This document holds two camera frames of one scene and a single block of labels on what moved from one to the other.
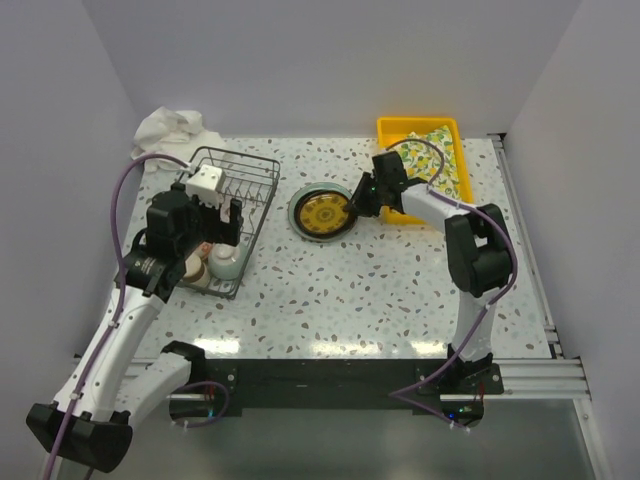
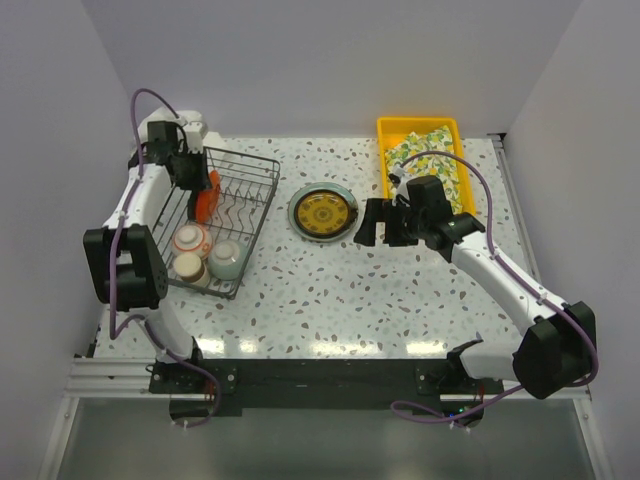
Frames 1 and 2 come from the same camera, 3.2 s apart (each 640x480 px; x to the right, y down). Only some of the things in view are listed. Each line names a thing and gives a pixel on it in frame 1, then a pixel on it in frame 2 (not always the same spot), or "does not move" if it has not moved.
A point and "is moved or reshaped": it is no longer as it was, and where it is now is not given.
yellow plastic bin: [393, 130] does not move
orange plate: [225, 209] is moved or reshaped
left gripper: [222, 232] → [200, 180]
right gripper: [358, 205] → [378, 210]
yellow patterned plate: [324, 213] does not move
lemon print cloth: [423, 161] does not move
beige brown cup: [196, 271] does not move
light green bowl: [226, 262] does not move
